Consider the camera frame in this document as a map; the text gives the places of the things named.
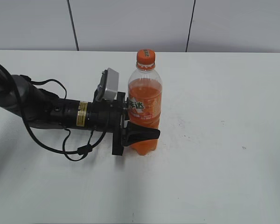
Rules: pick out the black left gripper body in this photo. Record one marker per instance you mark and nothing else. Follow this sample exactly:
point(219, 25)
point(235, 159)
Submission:
point(119, 116)

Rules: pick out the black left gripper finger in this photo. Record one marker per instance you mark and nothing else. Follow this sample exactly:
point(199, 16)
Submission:
point(136, 133)

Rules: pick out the orange soda plastic bottle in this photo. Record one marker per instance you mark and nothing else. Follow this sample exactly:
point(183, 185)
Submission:
point(144, 94)

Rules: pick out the orange bottle cap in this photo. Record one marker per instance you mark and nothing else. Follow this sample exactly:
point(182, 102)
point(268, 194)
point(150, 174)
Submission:
point(145, 57)

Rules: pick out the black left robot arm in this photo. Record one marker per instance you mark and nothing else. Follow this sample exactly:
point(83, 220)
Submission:
point(41, 109)

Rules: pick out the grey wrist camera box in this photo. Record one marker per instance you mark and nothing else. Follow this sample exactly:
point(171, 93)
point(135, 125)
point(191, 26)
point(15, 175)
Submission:
point(108, 87)

